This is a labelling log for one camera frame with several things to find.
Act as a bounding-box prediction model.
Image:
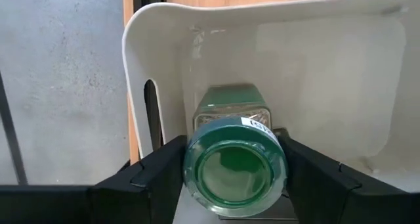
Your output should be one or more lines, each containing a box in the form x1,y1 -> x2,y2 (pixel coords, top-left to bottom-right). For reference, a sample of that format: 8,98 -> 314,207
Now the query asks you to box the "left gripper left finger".
90,135 -> 187,224

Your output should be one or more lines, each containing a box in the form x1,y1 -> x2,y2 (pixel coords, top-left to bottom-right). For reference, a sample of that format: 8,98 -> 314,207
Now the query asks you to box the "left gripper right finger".
282,137 -> 408,224

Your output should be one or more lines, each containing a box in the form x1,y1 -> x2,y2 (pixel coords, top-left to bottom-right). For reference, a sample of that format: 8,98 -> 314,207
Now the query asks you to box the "frosted white plastic bin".
121,0 -> 420,224

